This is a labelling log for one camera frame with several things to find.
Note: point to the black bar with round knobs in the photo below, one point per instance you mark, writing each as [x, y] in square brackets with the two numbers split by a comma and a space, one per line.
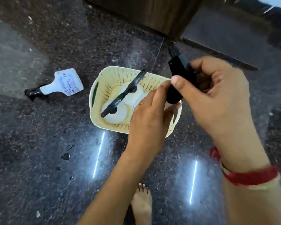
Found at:
[124, 93]

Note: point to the person's right hand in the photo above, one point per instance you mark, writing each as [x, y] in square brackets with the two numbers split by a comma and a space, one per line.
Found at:
[224, 103]

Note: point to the person's left thumb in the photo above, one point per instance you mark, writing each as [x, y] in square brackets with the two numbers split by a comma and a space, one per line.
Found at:
[173, 113]

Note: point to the black debris piece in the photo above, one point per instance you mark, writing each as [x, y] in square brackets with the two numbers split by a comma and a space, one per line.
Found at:
[65, 156]

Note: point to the person's right forearm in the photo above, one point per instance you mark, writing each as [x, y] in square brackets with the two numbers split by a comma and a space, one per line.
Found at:
[253, 199]

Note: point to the red thread wristband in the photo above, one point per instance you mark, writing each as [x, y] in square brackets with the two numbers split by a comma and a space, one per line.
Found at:
[248, 176]

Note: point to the person's right thumb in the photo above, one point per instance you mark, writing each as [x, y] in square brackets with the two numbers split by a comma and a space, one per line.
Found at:
[183, 90]

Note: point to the small white debris fragment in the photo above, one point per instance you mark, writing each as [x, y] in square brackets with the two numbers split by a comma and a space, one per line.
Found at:
[38, 214]

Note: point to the brown wooden cabinet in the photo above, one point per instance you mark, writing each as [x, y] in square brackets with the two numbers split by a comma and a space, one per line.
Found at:
[149, 14]

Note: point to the white bottle with black nozzle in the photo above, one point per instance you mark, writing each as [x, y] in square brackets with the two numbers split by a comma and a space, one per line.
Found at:
[63, 83]

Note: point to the person's left forearm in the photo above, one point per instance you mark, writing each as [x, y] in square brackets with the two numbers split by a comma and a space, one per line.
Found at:
[117, 189]

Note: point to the cream perforated plastic basket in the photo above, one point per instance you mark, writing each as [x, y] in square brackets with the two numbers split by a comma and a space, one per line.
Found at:
[112, 77]

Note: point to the black handheld device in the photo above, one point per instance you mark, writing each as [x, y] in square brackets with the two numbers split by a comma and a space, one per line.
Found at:
[179, 67]

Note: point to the person's foot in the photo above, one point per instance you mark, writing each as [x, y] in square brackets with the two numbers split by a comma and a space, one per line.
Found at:
[141, 203]

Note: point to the white round pad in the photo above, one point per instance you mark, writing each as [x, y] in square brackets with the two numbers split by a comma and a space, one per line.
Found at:
[138, 96]
[116, 114]

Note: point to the person's left hand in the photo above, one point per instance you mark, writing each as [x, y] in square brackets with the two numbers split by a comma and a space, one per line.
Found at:
[145, 124]

